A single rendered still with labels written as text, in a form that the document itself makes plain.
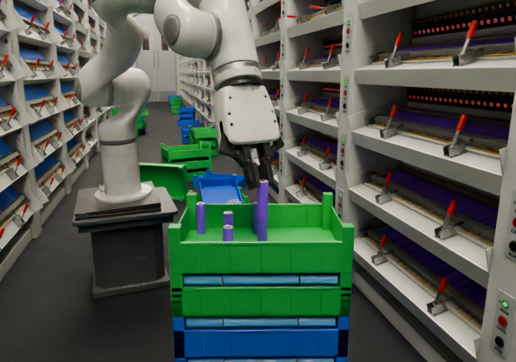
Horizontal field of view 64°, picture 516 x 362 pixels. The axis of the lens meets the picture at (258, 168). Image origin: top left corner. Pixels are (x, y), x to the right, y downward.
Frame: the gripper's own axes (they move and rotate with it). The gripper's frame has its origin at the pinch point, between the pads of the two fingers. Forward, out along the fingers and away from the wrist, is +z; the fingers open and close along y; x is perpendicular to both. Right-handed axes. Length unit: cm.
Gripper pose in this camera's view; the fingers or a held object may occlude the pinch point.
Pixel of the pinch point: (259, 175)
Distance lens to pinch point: 67.9
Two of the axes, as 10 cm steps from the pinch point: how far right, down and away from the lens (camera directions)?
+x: 4.6, -2.3, -8.5
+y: -8.6, 1.2, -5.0
